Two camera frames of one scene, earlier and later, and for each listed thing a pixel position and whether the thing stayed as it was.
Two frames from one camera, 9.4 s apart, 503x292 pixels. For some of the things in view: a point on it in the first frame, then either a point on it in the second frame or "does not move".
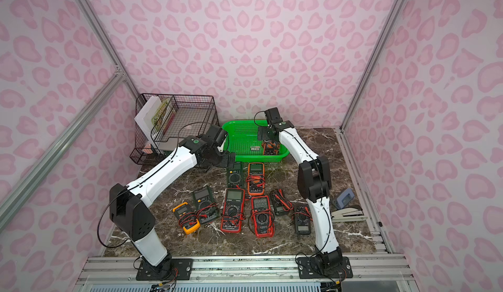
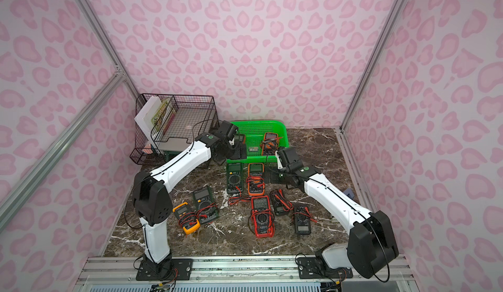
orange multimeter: x=270 y=147 does not move
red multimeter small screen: x=263 y=217 does not move
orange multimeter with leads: x=256 y=179 does not move
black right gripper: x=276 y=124 -> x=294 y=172
